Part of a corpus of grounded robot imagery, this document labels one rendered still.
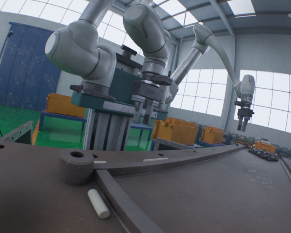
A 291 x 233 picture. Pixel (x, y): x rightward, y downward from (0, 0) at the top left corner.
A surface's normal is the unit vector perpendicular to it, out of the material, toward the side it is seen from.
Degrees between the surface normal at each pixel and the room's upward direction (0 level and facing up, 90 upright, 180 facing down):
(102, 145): 90
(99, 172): 0
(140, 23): 139
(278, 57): 90
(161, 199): 0
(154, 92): 90
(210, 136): 90
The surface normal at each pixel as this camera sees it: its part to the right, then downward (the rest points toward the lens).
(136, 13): -0.33, 0.11
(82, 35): 0.80, 0.23
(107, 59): 0.90, 0.06
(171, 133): -0.76, -0.14
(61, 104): 0.58, 0.18
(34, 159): 0.22, -0.97
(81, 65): 0.62, 0.75
